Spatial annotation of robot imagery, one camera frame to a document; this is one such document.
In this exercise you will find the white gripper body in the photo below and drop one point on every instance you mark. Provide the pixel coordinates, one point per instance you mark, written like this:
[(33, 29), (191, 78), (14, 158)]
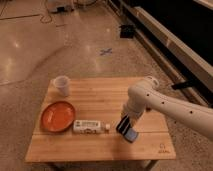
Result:
[(133, 114)]

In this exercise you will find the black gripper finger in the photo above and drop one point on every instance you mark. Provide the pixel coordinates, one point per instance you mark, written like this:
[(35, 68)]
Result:
[(128, 132), (122, 124)]

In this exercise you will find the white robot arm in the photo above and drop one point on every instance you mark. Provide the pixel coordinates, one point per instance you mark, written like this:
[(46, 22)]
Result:
[(143, 94)]

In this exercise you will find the wooden table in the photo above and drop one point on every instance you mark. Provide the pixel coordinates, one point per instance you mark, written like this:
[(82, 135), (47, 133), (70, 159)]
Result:
[(100, 99)]

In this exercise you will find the orange plate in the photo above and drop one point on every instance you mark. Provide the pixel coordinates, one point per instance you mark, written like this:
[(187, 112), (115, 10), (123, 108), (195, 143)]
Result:
[(57, 116)]

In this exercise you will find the black box on floor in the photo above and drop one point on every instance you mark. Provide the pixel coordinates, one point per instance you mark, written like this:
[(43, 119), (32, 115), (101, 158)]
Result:
[(127, 31)]

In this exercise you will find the white plastic cup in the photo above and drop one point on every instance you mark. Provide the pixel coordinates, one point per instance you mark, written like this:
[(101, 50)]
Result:
[(62, 83)]

